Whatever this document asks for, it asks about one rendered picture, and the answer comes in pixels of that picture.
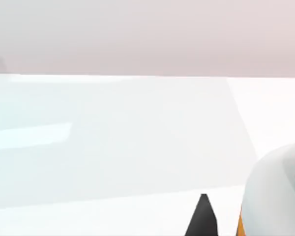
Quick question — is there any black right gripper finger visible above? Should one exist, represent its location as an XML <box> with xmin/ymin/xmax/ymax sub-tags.
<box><xmin>184</xmin><ymin>193</ymin><xmax>219</xmax><ymax>236</ymax></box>

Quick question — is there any white bottle with green cap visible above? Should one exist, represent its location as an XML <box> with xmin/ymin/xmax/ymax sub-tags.
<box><xmin>236</xmin><ymin>142</ymin><xmax>295</xmax><ymax>236</ymax></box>

